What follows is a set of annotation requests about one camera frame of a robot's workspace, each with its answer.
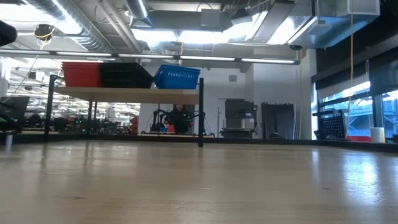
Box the black slotted plastic basket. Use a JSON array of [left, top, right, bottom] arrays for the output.
[[99, 63, 150, 68], [99, 62, 147, 66], [99, 65, 154, 89]]

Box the wooden shelf with black legs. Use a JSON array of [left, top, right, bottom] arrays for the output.
[[44, 73, 205, 147]]

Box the person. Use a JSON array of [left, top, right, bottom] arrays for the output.
[[164, 104, 195, 135]]

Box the black cabinet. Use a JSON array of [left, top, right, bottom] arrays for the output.
[[219, 98, 259, 139]]

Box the long ceiling light bar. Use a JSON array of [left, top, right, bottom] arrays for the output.
[[0, 49, 301, 65]]

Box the dark curtain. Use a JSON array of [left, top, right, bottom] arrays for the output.
[[261, 101, 295, 140]]

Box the grey ceiling box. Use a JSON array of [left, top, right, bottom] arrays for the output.
[[200, 8, 222, 29]]

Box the black perforated panel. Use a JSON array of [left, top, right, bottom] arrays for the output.
[[312, 108, 351, 141]]

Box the low red object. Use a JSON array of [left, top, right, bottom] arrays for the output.
[[347, 135, 373, 143]]

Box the black ceiling device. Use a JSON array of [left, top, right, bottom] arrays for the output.
[[33, 24, 56, 41]]

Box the white paper roll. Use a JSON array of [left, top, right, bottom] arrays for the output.
[[369, 126, 386, 144]]

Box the black flat panel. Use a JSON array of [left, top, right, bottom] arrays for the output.
[[0, 95, 31, 121]]

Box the silver spiral air duct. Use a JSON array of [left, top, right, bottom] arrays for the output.
[[124, 0, 150, 19], [26, 0, 118, 54]]

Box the yellow hanging cable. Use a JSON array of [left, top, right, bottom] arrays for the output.
[[345, 0, 355, 139]]

